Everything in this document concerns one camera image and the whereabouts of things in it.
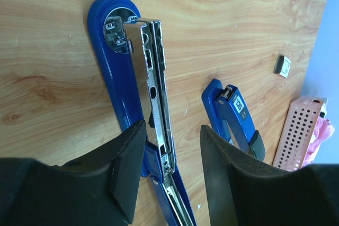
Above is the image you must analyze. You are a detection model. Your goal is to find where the pink plastic basket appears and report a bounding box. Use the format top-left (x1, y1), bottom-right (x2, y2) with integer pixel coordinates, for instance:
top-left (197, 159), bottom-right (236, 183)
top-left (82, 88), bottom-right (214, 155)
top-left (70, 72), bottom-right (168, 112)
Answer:
top-left (272, 96), bottom-right (328, 171)

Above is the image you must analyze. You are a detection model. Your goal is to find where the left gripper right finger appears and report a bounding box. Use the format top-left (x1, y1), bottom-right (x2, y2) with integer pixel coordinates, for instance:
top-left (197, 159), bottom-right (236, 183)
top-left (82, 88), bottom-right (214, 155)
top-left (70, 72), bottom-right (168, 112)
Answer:
top-left (200, 125), bottom-right (338, 225)

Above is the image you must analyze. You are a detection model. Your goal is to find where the red staple box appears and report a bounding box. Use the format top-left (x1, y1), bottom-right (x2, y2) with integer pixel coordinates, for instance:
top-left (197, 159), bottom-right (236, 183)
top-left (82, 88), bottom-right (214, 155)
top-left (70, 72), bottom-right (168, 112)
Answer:
top-left (273, 54), bottom-right (291, 78)

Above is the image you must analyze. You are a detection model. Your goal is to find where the pink cloth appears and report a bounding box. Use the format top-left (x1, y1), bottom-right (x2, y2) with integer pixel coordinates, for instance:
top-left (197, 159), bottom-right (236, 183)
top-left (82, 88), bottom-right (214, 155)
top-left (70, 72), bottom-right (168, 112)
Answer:
top-left (302, 117), bottom-right (335, 167)

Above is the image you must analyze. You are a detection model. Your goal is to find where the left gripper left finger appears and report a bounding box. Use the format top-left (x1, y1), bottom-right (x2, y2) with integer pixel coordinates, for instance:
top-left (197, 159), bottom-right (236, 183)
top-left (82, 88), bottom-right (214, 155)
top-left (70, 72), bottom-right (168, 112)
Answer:
top-left (1, 120), bottom-right (146, 225)

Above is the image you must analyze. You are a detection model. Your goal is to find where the blue stapler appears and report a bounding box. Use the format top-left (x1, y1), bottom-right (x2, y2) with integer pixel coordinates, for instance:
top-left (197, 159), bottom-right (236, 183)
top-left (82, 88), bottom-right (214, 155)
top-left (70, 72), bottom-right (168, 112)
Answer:
top-left (87, 0), bottom-right (196, 225)
top-left (202, 78), bottom-right (265, 161)

